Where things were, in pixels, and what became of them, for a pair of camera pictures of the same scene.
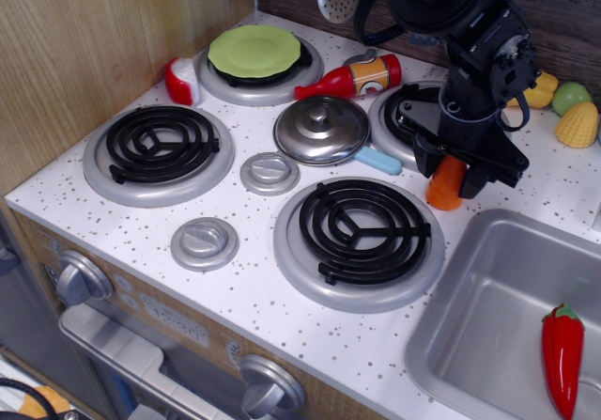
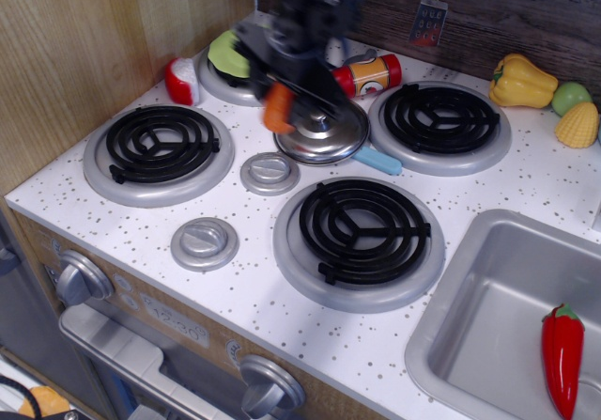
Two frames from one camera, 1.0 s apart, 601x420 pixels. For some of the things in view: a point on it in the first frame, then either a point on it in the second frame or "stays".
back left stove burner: (258, 91) stays
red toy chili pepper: (562, 345) stays
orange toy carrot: (443, 188) -> (279, 102)
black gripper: (482, 143) -> (315, 86)
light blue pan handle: (377, 160) stays
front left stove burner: (159, 156) stays
